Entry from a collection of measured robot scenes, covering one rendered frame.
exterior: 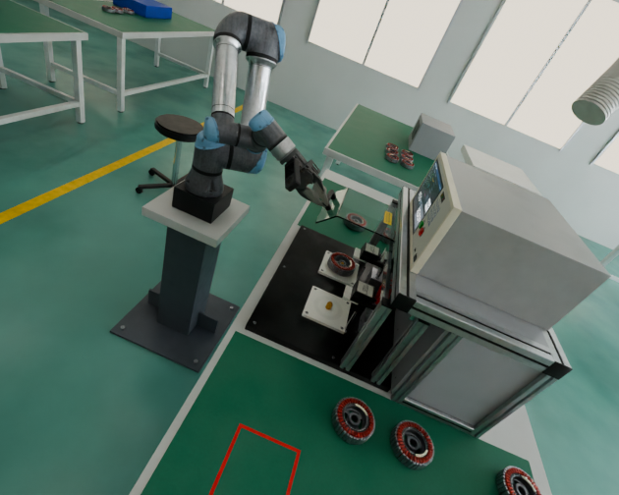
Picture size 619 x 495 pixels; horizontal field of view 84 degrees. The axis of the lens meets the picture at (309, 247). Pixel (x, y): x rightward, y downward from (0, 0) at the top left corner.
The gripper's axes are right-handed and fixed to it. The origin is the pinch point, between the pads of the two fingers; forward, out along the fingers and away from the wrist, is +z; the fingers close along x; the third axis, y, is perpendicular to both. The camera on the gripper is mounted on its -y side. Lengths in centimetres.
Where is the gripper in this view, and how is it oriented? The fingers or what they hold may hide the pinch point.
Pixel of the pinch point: (323, 204)
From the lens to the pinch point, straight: 116.8
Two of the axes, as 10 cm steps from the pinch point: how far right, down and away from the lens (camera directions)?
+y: 2.4, -5.1, 8.2
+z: 6.3, 7.3, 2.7
